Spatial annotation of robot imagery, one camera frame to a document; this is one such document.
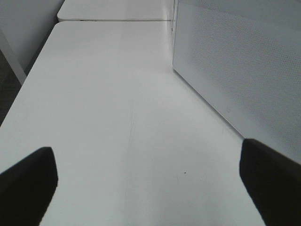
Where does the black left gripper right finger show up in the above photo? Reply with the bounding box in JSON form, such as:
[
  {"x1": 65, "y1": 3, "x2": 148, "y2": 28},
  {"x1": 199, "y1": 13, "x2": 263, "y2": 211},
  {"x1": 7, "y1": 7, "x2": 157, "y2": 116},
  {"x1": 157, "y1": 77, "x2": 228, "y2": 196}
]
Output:
[{"x1": 239, "y1": 139, "x2": 301, "y2": 226}]

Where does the white microwave door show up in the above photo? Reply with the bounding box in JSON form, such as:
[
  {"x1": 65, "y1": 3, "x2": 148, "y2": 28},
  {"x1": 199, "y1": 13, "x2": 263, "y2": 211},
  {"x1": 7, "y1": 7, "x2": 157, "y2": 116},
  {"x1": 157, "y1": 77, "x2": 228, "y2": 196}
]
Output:
[{"x1": 173, "y1": 0, "x2": 301, "y2": 162}]

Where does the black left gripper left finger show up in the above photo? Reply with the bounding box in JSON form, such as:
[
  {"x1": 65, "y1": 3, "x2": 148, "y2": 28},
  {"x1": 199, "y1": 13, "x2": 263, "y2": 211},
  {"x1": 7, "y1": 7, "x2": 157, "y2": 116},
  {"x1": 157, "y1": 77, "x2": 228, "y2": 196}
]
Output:
[{"x1": 0, "y1": 147, "x2": 58, "y2": 226}]

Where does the white rear table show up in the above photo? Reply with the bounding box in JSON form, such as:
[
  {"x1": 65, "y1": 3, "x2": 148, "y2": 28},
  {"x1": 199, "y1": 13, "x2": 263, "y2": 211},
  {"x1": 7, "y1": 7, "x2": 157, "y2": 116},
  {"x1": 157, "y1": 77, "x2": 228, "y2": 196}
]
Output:
[{"x1": 57, "y1": 0, "x2": 174, "y2": 22}]

